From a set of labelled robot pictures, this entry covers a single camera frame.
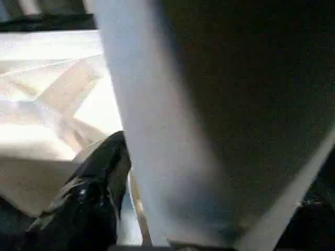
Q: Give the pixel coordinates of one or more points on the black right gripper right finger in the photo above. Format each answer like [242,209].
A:
[316,225]

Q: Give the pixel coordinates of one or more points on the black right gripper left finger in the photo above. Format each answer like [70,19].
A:
[86,209]

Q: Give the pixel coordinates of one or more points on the white plastic table leg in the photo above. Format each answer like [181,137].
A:
[157,104]

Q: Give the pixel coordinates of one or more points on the white plastic table top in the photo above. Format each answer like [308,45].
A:
[52,65]

